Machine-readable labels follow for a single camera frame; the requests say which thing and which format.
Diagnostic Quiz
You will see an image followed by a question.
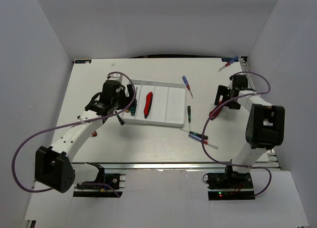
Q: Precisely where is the long green screwdriver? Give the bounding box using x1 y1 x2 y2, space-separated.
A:
129 97 137 116

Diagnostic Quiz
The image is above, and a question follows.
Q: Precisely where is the black green precision screwdriver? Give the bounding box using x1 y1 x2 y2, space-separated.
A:
115 111 124 126
187 105 191 133
181 129 209 140

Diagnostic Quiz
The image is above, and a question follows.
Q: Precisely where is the blue screwdriver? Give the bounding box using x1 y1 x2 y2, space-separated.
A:
182 76 193 98
188 132 218 150

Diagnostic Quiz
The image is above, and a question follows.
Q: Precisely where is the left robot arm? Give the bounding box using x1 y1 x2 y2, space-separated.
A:
35 80 136 193

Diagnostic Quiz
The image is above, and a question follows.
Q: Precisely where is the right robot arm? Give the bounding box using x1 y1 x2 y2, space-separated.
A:
210 74 285 188

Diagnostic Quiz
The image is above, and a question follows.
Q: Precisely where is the white compartment tray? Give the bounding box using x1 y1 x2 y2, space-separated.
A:
121 80 186 128

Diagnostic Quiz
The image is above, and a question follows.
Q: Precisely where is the blue screwdriver back corner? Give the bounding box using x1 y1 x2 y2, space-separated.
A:
218 56 239 72

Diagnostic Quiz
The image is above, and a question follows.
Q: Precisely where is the black green precision screwdriver front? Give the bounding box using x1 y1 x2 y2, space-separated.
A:
181 129 209 140

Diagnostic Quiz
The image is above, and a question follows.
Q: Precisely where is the blue screwdriver front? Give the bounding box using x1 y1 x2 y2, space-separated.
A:
188 132 218 150

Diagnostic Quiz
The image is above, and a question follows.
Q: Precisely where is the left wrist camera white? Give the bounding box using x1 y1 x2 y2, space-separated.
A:
107 74 123 83

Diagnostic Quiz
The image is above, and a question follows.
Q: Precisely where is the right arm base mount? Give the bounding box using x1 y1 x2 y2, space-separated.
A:
202 173 255 201

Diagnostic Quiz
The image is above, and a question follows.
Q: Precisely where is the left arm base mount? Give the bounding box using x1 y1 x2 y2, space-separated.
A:
73 163 125 198

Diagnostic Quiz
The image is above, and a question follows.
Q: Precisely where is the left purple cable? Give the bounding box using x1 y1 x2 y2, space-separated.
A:
12 71 137 198

